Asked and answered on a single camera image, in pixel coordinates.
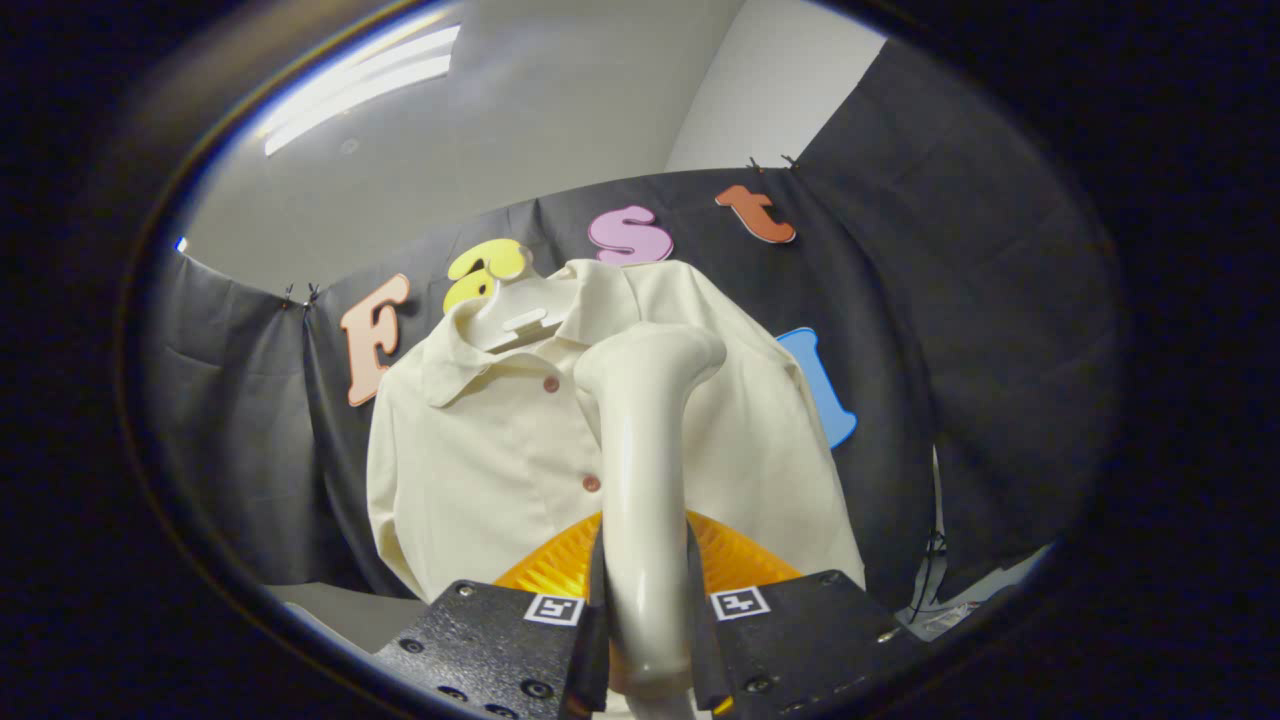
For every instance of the white plastic hanger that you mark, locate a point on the white plastic hanger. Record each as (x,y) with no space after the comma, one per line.
(520,320)

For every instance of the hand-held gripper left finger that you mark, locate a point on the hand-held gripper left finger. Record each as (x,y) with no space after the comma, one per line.
(480,645)

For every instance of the cream button-up shirt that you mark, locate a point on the cream button-up shirt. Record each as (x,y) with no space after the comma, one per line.
(480,470)

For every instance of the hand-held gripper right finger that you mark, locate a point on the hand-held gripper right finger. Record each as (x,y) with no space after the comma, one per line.
(800,640)

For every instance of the ceiling light fixture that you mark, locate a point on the ceiling light fixture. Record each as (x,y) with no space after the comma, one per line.
(360,85)

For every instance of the black backdrop cloth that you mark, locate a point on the black backdrop cloth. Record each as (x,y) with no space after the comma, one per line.
(980,300)

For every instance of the cream white garment steamer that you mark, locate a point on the cream white garment steamer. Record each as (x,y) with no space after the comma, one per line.
(645,480)

